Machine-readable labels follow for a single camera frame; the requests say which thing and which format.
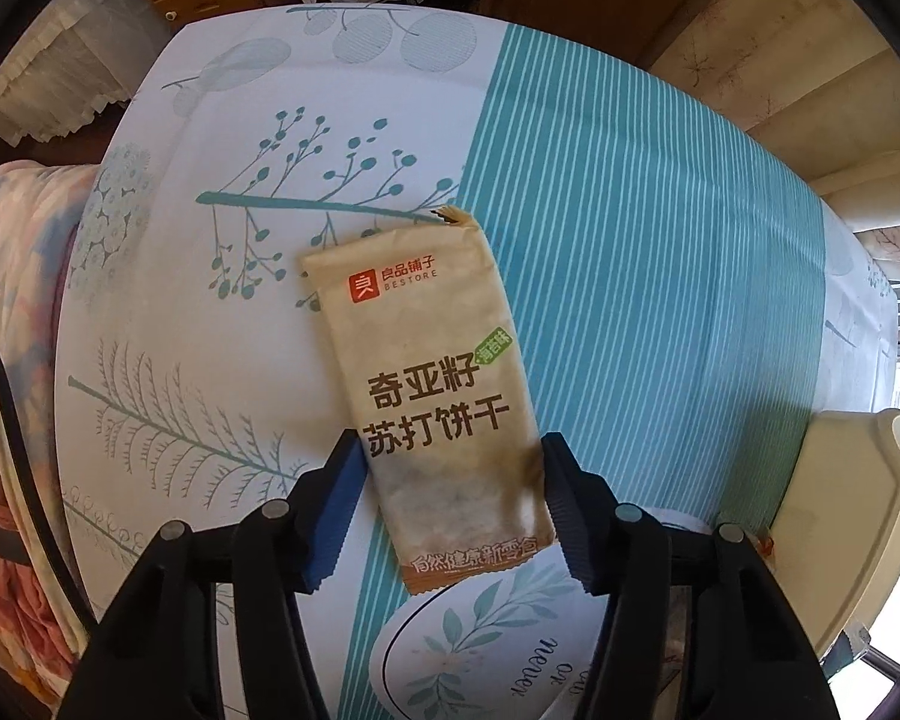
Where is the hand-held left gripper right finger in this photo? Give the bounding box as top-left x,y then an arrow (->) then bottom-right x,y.
542,433 -> 833,720

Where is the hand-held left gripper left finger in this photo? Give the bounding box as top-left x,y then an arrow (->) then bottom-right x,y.
75,427 -> 368,720

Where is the beige cracker packet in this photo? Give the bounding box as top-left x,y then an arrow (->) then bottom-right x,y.
296,204 -> 557,595

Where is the cream plastic container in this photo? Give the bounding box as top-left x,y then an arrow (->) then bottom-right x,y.
765,406 -> 900,665

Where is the printed teal and white tablecloth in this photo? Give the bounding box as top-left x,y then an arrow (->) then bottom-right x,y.
49,4 -> 900,720

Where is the window grille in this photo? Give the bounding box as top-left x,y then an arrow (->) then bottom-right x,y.
825,270 -> 900,698

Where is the floral blanket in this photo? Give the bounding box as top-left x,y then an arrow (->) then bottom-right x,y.
0,161 -> 102,691

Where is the beige curtain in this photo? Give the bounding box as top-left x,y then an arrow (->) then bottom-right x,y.
637,0 -> 900,271

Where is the white lace cloth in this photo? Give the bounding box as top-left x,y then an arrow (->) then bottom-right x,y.
0,0 -> 155,145

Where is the black cable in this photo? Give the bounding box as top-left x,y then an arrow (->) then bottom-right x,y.
0,311 -> 102,631

